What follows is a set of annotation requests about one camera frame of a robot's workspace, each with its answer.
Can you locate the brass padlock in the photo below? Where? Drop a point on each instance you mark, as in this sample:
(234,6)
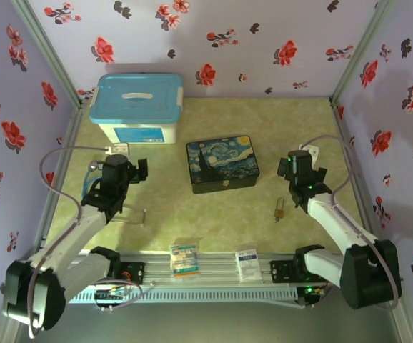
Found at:
(279,213)

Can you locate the starry night painted box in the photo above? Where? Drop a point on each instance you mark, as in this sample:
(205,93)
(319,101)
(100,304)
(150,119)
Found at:
(221,160)

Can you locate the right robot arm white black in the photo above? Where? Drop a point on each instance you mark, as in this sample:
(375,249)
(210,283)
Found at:
(335,221)

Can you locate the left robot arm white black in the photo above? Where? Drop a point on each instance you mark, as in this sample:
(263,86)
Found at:
(70,236)

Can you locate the clear plastic container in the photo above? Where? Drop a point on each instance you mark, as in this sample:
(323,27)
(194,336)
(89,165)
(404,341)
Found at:
(143,214)

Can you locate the white storage box blue lid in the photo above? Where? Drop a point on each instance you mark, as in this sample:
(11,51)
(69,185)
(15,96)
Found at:
(135,107)

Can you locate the yellow green packet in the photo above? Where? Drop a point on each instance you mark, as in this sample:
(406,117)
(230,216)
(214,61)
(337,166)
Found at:
(184,261)

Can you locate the white blue packet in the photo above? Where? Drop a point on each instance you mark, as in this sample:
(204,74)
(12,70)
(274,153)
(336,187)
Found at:
(248,266)

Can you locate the left controller board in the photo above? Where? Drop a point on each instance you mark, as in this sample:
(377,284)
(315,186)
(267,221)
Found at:
(108,296)

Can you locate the controller board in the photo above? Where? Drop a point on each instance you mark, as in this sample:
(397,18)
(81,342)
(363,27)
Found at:
(108,296)
(310,291)

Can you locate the right controller board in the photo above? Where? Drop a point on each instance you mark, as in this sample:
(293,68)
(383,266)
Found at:
(310,291)

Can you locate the grey metal panel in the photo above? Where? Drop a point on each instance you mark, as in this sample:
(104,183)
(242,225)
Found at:
(206,325)

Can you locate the aluminium frame rail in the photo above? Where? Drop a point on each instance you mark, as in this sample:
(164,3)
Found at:
(63,160)
(351,157)

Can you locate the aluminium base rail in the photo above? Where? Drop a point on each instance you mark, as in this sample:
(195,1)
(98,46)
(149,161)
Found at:
(221,268)

